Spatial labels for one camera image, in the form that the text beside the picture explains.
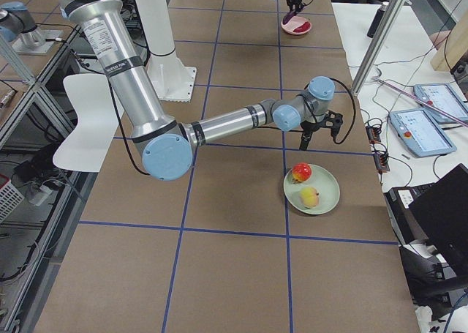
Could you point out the red orange pomegranate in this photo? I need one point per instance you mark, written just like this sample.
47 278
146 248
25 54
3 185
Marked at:
301 172

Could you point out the black laptop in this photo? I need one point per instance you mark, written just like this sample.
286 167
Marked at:
441 212

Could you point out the far teach pendant tablet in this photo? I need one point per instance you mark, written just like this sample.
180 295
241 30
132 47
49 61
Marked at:
442 96

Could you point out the purple eggplant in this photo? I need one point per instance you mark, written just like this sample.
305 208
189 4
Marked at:
289 16

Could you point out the white plastic basket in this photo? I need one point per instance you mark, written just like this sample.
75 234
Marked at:
11 198

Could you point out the white chair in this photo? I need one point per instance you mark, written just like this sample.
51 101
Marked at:
85 148

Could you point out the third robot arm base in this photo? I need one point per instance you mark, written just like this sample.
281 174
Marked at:
19 28

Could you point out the yellow pink peach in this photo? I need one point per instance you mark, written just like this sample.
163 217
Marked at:
309 197

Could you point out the near teach pendant tablet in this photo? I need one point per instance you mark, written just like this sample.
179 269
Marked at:
420 133

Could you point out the pink plate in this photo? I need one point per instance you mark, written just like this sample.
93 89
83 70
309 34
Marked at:
296 25

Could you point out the aluminium frame post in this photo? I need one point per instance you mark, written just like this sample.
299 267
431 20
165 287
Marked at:
376 44

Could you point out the black water bottle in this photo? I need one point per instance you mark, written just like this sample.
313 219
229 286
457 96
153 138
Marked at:
377 19

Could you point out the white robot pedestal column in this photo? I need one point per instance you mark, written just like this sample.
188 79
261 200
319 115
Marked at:
171 79

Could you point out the red chili pepper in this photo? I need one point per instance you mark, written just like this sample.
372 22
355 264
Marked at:
303 28

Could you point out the pink grabber stick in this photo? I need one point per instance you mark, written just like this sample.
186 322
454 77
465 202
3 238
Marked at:
440 116

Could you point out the teach pendant tablet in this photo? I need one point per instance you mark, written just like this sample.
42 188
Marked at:
442 96
420 133

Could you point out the green plate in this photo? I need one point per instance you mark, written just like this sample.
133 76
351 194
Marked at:
325 184

